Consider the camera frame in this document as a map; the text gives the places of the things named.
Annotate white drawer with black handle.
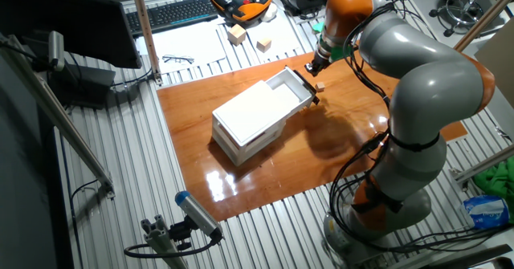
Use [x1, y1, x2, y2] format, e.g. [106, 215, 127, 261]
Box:
[264, 65, 321, 120]

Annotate plain white paper sheet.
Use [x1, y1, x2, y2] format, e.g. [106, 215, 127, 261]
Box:
[240, 14, 303, 57]

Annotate green printed wrist mount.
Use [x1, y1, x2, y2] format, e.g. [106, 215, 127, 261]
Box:
[312, 22, 355, 64]

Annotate chrome swivel stool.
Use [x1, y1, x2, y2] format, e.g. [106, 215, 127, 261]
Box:
[428, 0, 509, 37]

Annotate silver camera with blue cap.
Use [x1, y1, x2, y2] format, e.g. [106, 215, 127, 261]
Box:
[174, 190, 224, 242]

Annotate black rimmed eyeglasses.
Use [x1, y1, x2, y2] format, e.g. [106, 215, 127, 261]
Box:
[161, 54, 196, 65]

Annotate green cloth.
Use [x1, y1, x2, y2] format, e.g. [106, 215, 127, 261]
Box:
[473, 160, 514, 224]

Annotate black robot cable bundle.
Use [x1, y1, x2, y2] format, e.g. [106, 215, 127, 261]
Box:
[327, 2, 514, 254]

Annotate white plastic drawer cabinet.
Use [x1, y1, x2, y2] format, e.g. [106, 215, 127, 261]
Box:
[211, 79, 296, 168]

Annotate black computer keyboard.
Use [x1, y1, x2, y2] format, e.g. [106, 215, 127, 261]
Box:
[125, 0, 220, 37]

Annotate large wooden cube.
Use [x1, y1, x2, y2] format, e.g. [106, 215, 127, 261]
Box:
[227, 23, 247, 47]

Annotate aluminium profile camera stand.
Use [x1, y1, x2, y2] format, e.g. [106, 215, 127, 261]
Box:
[140, 214, 188, 269]

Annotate silver grey depth camera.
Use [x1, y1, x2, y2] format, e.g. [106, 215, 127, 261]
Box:
[47, 31, 66, 72]

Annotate black monitor base box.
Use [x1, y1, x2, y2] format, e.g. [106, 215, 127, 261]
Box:
[47, 62, 117, 109]

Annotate black camera cable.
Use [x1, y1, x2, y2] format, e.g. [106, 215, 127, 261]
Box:
[123, 236, 222, 259]

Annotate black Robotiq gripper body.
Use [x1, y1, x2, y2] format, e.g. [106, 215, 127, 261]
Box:
[310, 49, 334, 71]

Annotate white egg shaped object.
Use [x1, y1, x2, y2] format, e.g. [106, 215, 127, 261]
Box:
[260, 2, 279, 23]

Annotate medium wooden cube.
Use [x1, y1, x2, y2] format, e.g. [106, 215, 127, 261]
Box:
[255, 37, 273, 54]

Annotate blue white plastic bag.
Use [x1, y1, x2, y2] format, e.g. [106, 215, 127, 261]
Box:
[461, 195, 511, 230]

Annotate brown cardboard panel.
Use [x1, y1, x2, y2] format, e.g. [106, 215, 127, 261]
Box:
[474, 19, 514, 109]

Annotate black computer monitor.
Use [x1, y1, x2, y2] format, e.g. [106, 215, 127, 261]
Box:
[0, 0, 142, 70]

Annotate white lower drawer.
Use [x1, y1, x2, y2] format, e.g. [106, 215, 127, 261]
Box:
[218, 132, 285, 166]

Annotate printed white paper sheet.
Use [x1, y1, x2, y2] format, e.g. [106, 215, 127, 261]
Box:
[134, 22, 228, 75]

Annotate aluminium frame bar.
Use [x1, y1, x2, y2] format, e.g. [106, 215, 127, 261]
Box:
[449, 144, 514, 185]
[452, 0, 514, 54]
[0, 34, 116, 200]
[128, 0, 164, 86]

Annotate glossy orange wooden board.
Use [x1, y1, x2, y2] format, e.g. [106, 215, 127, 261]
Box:
[156, 42, 469, 222]

